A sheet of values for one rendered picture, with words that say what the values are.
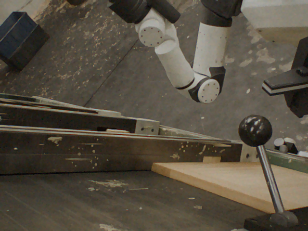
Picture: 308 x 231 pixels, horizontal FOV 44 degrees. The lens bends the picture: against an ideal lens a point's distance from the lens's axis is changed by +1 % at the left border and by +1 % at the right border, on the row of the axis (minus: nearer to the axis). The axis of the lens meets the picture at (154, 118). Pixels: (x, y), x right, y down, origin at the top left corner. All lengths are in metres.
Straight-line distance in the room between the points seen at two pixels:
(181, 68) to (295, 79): 0.57
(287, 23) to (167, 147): 0.41
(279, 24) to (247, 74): 1.80
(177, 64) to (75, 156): 0.48
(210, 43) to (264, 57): 1.73
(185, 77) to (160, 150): 0.31
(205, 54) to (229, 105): 1.55
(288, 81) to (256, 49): 2.39
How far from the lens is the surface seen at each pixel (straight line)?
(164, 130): 1.48
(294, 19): 0.97
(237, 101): 2.66
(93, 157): 0.73
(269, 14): 0.99
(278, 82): 0.54
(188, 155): 0.93
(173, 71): 1.08
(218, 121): 2.61
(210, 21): 1.11
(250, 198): 0.70
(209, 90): 1.13
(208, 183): 0.74
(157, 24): 0.97
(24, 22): 5.12
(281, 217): 0.43
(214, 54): 1.13
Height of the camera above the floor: 1.90
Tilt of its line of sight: 40 degrees down
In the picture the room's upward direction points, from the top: 43 degrees counter-clockwise
